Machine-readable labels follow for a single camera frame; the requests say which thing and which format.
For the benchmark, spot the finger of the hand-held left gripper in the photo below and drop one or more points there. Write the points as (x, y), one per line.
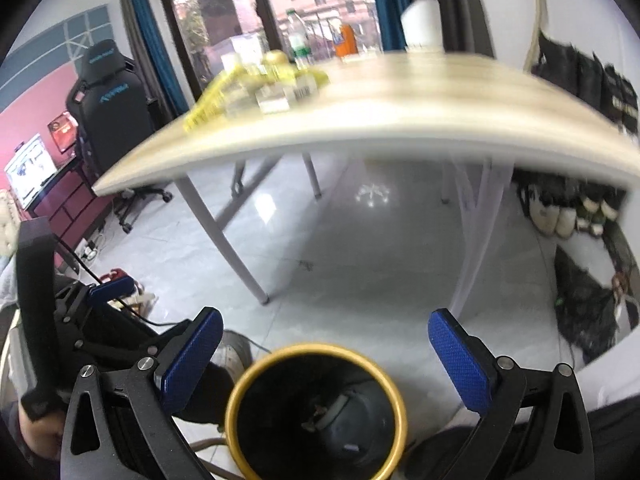
(145, 337)
(115, 287)

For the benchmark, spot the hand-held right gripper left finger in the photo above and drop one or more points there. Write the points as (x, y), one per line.
(192, 360)

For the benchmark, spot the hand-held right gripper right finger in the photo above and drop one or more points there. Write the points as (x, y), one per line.
(460, 365)

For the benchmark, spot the black bin gold rim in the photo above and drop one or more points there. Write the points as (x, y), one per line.
(280, 435)

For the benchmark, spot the white barcode box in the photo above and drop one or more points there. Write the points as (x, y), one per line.
(285, 97)

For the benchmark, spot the person's left hand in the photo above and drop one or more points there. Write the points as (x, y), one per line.
(40, 435)

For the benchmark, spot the small red object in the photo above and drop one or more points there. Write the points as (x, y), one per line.
(116, 276)

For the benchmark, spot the grey slipper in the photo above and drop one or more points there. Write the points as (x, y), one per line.
(236, 352)

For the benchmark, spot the dark red desk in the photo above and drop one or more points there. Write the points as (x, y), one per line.
(70, 210)

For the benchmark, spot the beige tufted cushion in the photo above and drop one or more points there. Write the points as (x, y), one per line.
(7, 220)

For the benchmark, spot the white table leg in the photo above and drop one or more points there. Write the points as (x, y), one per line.
(225, 240)
(311, 175)
(238, 177)
(480, 240)

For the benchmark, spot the large computer monitor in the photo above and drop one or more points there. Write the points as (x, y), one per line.
(30, 172)

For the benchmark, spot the black plastic bag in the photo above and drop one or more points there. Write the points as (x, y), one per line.
(585, 300)

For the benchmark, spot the small computer monitor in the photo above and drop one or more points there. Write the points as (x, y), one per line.
(62, 130)

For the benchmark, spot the black gaming chair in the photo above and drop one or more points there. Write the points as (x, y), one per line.
(110, 110)

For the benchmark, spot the row of white sneakers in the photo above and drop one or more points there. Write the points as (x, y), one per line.
(565, 215)

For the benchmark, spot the white drawer cabinet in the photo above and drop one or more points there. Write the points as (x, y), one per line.
(247, 45)

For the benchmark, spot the yellow pear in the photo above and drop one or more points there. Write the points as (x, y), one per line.
(275, 59)

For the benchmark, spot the clear water bottle green label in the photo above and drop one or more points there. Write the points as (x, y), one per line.
(297, 40)

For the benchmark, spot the row of black boots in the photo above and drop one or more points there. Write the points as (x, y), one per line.
(590, 80)

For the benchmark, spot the orange soda can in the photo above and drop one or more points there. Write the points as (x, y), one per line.
(345, 42)

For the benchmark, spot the white slanted container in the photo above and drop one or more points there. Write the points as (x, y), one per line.
(422, 25)

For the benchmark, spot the black sliding door frame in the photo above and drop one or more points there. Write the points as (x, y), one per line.
(265, 0)

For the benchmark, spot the white wall pipe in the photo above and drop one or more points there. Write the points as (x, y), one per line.
(537, 10)

